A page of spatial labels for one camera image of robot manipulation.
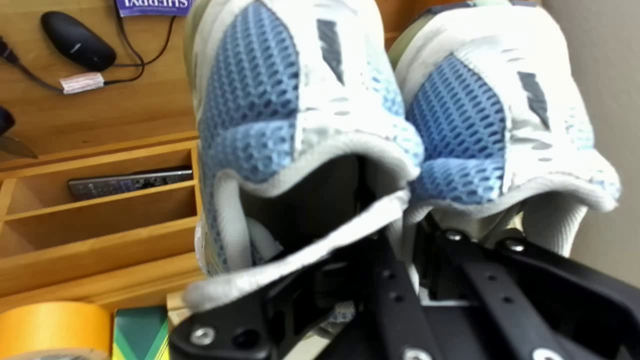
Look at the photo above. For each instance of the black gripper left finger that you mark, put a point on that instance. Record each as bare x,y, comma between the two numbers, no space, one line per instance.
392,306

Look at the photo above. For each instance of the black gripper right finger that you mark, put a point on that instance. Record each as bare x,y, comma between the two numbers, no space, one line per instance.
533,301

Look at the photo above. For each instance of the grey blue mesh sneaker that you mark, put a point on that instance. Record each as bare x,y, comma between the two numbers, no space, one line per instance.
266,100
467,120

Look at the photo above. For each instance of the green yellow patterned box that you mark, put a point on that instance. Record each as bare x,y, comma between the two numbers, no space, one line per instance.
141,333

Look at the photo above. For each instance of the black remote control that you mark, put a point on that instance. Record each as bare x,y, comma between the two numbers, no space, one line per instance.
127,183

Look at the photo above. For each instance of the yellow tape roll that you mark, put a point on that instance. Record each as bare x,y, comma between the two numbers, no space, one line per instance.
53,327

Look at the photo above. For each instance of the wooden roll-top desk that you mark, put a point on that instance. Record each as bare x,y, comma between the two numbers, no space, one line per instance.
101,120

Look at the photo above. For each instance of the black computer mouse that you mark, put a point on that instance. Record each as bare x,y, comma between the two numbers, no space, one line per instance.
77,41

